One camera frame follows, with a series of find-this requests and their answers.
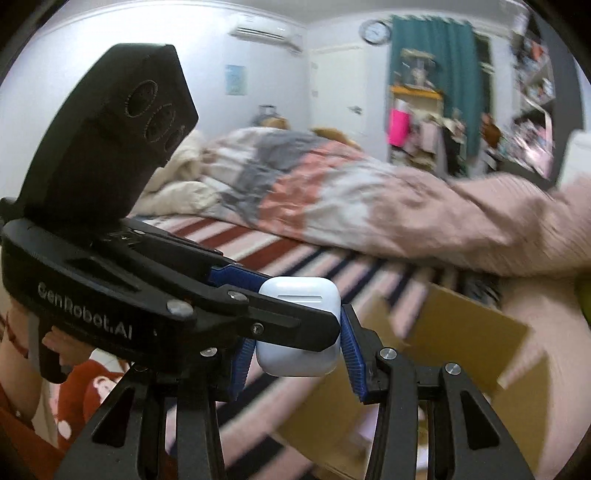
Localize light blue wall poster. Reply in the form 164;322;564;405
224;64;247;97

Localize brown stuffed animal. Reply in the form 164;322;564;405
479;113;502;149

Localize person's left hand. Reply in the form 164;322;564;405
41;324;94;371

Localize cream fleece blanket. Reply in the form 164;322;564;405
134;130;223;219

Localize white air conditioner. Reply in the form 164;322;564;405
228;20;304;52

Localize white earbuds case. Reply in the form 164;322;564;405
255;275;343;378

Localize brown cardboard box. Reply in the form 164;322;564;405
276;281;549;480

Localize round wall clock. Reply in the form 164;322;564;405
361;19;393;45

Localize green cushion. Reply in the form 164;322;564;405
574;276;591;325

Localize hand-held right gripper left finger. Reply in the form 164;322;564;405
54;339;256;480

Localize white headboard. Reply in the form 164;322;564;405
555;128;591;188

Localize glass display case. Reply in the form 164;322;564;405
400;48;438;89

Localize pink grey patchwork quilt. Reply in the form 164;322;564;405
202;126;591;281

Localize yellow topped shelf rack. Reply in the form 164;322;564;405
389;85;446;163

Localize pink red navy striped blanket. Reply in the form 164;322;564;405
128;213;502;480

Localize red string bracelet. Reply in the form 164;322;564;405
0;311;31;358

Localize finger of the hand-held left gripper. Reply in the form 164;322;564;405
168;282;342;352
207;264;278;296

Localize teal curtain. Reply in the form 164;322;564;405
387;14;493;177

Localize pink pillow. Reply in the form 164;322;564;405
498;276;591;477

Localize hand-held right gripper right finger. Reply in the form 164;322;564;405
340;304;537;480

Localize dark chair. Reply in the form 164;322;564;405
440;121;468;177

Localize white door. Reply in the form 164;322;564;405
307;45;387;158

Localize bright pink bag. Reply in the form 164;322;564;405
389;108;411;148

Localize black bookshelf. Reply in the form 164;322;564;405
512;8;583;182

